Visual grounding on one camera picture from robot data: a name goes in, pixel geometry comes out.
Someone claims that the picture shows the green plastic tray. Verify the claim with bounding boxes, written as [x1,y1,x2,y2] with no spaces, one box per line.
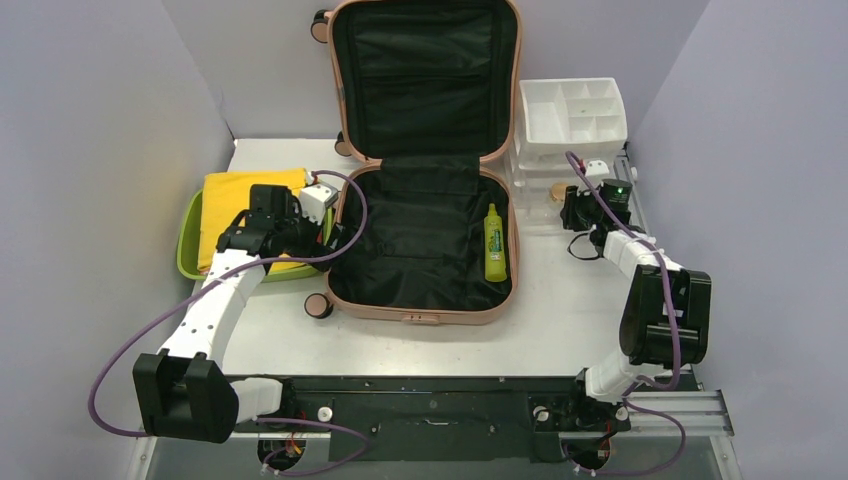
[177,184,317,282]

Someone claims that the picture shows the yellow box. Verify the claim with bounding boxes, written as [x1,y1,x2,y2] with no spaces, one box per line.
[196,168,307,274]

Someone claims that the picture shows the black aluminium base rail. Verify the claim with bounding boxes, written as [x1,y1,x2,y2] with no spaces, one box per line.
[137,374,733,480]

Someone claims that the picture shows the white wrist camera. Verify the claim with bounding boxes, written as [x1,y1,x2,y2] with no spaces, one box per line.
[577,159,610,193]
[298,182,339,226]

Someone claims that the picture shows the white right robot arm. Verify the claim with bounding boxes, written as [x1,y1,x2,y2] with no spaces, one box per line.
[560,179,712,430]

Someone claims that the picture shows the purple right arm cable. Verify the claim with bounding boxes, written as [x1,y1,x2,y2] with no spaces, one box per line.
[563,151,688,478]

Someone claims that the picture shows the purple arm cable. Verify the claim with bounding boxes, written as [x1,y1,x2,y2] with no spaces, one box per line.
[563,151,688,478]
[87,169,372,478]

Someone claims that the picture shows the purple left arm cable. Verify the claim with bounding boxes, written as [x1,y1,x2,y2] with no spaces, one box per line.
[87,169,372,478]

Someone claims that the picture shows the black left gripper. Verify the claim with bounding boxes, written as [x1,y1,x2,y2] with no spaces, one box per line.
[275,198,342,271]

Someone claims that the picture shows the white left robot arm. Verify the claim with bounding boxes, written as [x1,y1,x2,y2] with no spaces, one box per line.
[132,183,339,443]

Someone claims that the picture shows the white plastic drawer organizer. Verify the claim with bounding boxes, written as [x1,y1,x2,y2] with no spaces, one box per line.
[505,77,628,235]

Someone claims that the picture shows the small green bottle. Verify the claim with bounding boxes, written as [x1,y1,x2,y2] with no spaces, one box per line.
[484,203,508,283]

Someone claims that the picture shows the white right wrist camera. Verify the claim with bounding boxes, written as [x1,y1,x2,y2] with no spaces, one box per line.
[577,159,610,193]

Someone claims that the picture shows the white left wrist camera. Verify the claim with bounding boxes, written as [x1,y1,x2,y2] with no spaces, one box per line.
[298,182,339,226]

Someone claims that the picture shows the pink hard-shell suitcase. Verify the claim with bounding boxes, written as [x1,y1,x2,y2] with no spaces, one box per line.
[310,1,522,325]

